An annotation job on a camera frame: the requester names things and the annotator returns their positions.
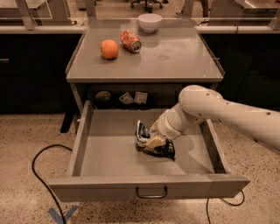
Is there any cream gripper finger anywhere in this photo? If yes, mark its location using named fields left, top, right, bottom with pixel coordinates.
left=146, top=136, right=166, bottom=148

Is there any blue chip bag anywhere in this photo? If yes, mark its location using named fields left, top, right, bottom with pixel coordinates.
left=135, top=120, right=175, bottom=160

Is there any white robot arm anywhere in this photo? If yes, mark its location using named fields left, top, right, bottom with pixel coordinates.
left=146, top=85, right=280, bottom=153

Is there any open grey drawer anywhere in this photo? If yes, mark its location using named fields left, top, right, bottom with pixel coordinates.
left=49, top=102, right=249, bottom=202

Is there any dark round object under counter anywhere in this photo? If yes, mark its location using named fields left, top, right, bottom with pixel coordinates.
left=94, top=91, right=111, bottom=107

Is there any grey cabinet counter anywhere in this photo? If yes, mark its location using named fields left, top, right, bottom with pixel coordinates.
left=66, top=18, right=224, bottom=109

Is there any white label card right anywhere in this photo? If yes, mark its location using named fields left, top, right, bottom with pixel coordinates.
left=134, top=92, right=148, bottom=104

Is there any white label card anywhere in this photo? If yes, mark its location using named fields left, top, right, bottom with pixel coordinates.
left=119, top=92, right=134, bottom=105
left=134, top=92, right=148, bottom=104

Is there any white label card left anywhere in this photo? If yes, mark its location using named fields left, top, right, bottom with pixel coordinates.
left=119, top=92, right=134, bottom=105

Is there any orange fruit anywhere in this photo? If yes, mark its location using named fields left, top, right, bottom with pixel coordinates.
left=101, top=39, right=119, bottom=60

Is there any red soda can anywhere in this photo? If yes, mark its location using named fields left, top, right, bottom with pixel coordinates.
left=120, top=30, right=142, bottom=53

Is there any white bowl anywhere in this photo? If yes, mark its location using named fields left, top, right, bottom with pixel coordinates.
left=137, top=13, right=162, bottom=33

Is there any black office chair base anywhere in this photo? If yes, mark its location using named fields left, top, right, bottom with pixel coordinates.
left=130, top=0, right=163, bottom=13

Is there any blue tape floor mark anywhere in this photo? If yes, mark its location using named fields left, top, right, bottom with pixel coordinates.
left=47, top=205, right=80, bottom=224

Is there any black drawer handle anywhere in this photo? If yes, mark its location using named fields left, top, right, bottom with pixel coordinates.
left=136, top=186, right=168, bottom=200

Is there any black floor cable left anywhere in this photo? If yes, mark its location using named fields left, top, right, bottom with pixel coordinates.
left=31, top=143, right=74, bottom=224

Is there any black floor cable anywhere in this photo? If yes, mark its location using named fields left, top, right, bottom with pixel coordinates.
left=206, top=190, right=246, bottom=224
left=31, top=143, right=74, bottom=224

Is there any black floor cable right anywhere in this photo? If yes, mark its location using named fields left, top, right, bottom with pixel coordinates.
left=206, top=190, right=246, bottom=224

